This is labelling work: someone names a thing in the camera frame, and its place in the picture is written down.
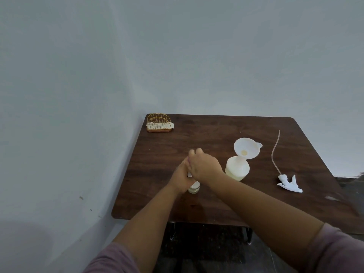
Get person's left hand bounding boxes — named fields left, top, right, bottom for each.
left=168, top=156, right=197, bottom=195

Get clear plastic bottle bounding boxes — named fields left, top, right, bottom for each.
left=187, top=172, right=201, bottom=194

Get person's left forearm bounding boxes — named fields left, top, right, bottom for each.
left=112, top=184, right=188, bottom=273

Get person's right hand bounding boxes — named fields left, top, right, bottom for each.
left=186, top=148, right=225, bottom=185

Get person's right forearm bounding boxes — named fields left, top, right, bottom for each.
left=209, top=172, right=326, bottom=270

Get white plastic funnel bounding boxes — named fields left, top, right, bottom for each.
left=234, top=138, right=263, bottom=160

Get white spray trigger with tube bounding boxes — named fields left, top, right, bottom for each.
left=271, top=130, right=303, bottom=193

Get gold wire napkin holder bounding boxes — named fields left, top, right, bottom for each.
left=146, top=113, right=174, bottom=133

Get person's mauve shirt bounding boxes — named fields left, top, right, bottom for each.
left=84, top=223, right=364, bottom=273

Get white folded napkins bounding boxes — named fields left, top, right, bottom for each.
left=146, top=122, right=174, bottom=130

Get white plastic spray bottle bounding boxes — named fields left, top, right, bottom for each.
left=225, top=155, right=251, bottom=182

